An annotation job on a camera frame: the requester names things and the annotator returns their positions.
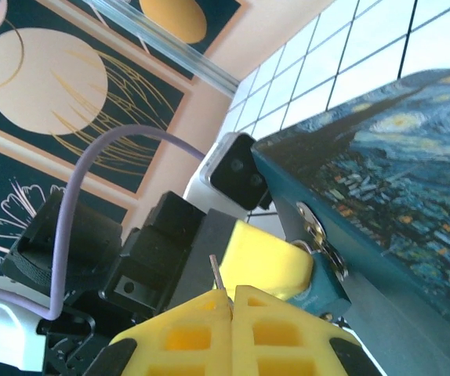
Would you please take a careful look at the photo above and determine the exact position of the starry night print tin box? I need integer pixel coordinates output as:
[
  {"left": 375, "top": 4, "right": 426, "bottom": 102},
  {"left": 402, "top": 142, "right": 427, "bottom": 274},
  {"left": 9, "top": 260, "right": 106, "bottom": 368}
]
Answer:
[{"left": 250, "top": 68, "right": 450, "bottom": 376}]

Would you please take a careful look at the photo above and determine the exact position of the aluminium rail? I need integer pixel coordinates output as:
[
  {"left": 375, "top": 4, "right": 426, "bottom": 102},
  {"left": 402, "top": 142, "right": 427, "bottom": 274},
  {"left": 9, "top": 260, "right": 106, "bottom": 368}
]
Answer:
[{"left": 83, "top": 0, "right": 240, "bottom": 95}]

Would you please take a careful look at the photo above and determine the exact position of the silver box hasp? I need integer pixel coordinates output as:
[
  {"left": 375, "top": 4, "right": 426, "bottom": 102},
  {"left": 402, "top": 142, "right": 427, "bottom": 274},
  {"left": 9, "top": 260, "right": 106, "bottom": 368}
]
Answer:
[{"left": 296, "top": 201, "right": 347, "bottom": 281}]

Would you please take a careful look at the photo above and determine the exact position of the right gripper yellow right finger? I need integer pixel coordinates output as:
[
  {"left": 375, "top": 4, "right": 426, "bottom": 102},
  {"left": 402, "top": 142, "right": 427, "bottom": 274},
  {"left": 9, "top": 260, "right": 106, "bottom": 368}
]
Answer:
[{"left": 232, "top": 285, "right": 375, "bottom": 376}]

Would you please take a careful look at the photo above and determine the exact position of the small silver key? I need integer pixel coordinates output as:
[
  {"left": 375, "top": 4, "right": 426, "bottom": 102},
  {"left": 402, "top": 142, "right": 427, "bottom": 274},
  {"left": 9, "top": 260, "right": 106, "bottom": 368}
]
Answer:
[{"left": 209, "top": 254, "right": 234, "bottom": 310}]

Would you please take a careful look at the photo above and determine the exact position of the blue padlock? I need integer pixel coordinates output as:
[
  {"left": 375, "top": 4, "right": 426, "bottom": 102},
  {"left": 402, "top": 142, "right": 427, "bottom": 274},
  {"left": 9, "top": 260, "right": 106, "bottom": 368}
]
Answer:
[{"left": 287, "top": 239, "right": 351, "bottom": 320}]

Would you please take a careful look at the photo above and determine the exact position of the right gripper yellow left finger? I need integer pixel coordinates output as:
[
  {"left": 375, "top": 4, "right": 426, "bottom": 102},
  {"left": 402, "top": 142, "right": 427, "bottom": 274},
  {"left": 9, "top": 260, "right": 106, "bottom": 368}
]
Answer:
[{"left": 91, "top": 289, "right": 233, "bottom": 376}]

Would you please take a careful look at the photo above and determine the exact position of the dark patterned backdrop board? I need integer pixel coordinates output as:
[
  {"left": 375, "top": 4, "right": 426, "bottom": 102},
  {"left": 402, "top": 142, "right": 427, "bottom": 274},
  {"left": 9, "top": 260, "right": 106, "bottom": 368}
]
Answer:
[{"left": 0, "top": 0, "right": 339, "bottom": 283}]

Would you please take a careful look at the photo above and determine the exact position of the lilac cable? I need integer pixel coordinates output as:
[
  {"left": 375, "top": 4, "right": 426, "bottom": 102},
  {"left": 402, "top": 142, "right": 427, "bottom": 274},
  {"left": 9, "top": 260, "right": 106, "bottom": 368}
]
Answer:
[{"left": 0, "top": 125, "right": 206, "bottom": 320}]

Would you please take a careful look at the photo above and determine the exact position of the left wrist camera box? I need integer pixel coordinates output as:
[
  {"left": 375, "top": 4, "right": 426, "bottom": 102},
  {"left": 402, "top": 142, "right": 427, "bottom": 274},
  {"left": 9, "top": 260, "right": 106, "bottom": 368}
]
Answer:
[{"left": 183, "top": 132, "right": 269, "bottom": 220}]

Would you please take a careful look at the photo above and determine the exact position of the white grid table mat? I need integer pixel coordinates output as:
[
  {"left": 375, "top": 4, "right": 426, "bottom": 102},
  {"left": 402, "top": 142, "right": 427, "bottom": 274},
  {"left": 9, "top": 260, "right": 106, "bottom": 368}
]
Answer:
[{"left": 224, "top": 0, "right": 450, "bottom": 240}]

